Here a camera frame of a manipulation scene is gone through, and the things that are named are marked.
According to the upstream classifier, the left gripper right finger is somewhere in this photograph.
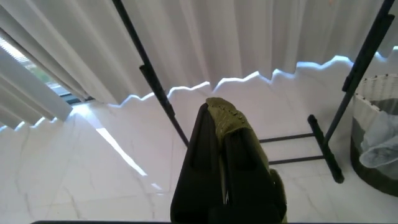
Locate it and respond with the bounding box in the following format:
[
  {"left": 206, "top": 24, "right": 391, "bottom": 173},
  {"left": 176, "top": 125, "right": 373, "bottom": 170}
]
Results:
[{"left": 221, "top": 127, "right": 287, "bottom": 223}]

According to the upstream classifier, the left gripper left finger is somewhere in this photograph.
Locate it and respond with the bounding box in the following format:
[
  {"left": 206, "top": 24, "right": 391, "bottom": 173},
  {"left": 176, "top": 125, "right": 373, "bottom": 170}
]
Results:
[{"left": 170, "top": 102, "right": 225, "bottom": 223}]

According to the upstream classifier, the green long-sleeved shirt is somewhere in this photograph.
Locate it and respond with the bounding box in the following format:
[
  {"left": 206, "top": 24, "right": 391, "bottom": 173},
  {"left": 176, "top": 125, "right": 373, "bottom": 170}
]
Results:
[{"left": 205, "top": 96, "right": 289, "bottom": 223}]

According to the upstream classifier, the black clothes rack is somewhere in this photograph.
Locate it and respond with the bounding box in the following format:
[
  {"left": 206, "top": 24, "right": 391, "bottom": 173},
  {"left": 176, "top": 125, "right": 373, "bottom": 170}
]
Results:
[{"left": 111, "top": 0, "right": 396, "bottom": 184}]

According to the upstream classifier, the white laundry basket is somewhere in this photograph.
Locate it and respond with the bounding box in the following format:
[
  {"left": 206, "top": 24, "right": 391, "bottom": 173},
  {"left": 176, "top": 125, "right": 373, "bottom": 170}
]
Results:
[{"left": 349, "top": 73, "right": 398, "bottom": 197}]

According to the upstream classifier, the window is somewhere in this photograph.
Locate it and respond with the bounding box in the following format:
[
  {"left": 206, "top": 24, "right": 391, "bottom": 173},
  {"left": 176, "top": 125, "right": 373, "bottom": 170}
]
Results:
[{"left": 0, "top": 27, "right": 96, "bottom": 105}]

